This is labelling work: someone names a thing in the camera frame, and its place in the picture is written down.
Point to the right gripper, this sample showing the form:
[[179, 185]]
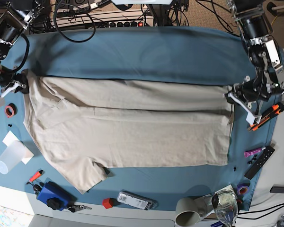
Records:
[[8, 78]]

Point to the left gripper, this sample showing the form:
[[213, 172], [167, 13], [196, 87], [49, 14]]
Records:
[[252, 91]]

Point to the beige T-shirt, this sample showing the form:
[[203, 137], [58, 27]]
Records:
[[82, 126]]

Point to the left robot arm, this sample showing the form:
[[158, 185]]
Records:
[[263, 52]]

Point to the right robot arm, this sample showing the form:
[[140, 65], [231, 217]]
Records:
[[19, 14]]

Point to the red tape roll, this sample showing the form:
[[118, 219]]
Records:
[[10, 110]]

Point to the orange black utility knife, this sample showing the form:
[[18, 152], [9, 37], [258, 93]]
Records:
[[268, 115]]

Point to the purple glue tube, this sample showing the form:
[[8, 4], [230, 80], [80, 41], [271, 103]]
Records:
[[253, 152]]

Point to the blue table cloth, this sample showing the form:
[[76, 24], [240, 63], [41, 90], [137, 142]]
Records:
[[191, 55]]

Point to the white paper sheet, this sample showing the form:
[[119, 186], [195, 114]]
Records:
[[11, 139]]

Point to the translucent plastic cup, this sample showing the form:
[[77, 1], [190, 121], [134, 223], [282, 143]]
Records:
[[10, 157]]

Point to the black remote control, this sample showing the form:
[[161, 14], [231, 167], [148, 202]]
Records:
[[254, 169]]

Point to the purple tape roll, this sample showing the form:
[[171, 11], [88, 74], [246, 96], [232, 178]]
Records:
[[242, 188]]

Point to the orange small screwdriver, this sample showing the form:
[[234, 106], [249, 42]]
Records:
[[35, 176]]

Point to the dark grey power adapter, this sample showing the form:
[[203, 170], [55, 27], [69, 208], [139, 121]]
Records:
[[277, 189]]

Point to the wine glass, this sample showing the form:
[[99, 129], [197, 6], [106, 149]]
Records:
[[225, 206]]

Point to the black power strip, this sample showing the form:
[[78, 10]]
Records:
[[136, 23]]

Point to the grey-green mug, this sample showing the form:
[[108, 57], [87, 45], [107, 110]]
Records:
[[189, 211]]

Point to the blue box with knob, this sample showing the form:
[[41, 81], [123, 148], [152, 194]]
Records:
[[54, 196]]

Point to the black keys with clip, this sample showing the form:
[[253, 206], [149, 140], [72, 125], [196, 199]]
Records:
[[76, 208]]

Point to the clear plastic packaged item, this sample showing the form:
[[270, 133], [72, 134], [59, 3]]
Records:
[[136, 201]]

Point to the red cube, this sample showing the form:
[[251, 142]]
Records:
[[108, 203]]

